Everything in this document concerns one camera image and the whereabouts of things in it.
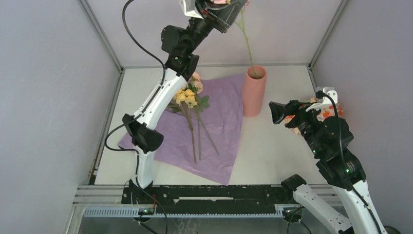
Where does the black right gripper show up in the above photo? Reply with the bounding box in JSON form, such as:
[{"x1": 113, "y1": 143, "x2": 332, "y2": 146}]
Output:
[{"x1": 268, "y1": 98, "x2": 325, "y2": 156}]

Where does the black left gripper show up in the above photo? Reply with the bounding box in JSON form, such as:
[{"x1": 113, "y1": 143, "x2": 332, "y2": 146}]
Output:
[{"x1": 184, "y1": 0, "x2": 246, "y2": 54}]

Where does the pink flower stem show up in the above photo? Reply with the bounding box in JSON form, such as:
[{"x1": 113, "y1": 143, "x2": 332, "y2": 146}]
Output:
[{"x1": 235, "y1": 0, "x2": 259, "y2": 79}]

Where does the peach flower stem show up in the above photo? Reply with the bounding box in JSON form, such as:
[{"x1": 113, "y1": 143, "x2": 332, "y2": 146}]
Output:
[{"x1": 185, "y1": 73, "x2": 203, "y2": 160}]

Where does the pink purple wrapping paper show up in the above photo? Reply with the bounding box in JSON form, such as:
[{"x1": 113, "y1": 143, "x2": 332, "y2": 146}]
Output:
[{"x1": 118, "y1": 73, "x2": 245, "y2": 186}]

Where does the yellow flower bunch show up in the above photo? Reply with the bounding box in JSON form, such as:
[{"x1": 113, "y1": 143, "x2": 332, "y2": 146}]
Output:
[{"x1": 167, "y1": 88, "x2": 220, "y2": 163}]

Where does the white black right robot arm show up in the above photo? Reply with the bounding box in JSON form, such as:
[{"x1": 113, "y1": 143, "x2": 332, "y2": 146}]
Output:
[{"x1": 269, "y1": 100, "x2": 387, "y2": 234}]

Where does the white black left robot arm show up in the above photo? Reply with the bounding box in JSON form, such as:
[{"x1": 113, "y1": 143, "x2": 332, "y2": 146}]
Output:
[{"x1": 122, "y1": 0, "x2": 246, "y2": 203}]

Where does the pink cylindrical vase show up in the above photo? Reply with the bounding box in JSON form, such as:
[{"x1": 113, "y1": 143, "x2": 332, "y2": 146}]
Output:
[{"x1": 242, "y1": 65, "x2": 267, "y2": 117}]

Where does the floral patterned cloth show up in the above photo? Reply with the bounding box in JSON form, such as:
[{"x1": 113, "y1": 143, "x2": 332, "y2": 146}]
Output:
[{"x1": 283, "y1": 97, "x2": 343, "y2": 135}]

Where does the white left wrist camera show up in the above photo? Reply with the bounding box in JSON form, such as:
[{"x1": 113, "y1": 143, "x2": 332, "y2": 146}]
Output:
[{"x1": 178, "y1": 0, "x2": 203, "y2": 19}]

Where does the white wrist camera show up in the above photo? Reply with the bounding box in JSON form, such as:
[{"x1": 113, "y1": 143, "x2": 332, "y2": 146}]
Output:
[
  {"x1": 306, "y1": 86, "x2": 338, "y2": 112},
  {"x1": 178, "y1": 0, "x2": 203, "y2": 19}
]

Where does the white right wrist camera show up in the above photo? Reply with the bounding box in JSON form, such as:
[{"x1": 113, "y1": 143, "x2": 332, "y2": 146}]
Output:
[{"x1": 306, "y1": 86, "x2": 338, "y2": 112}]

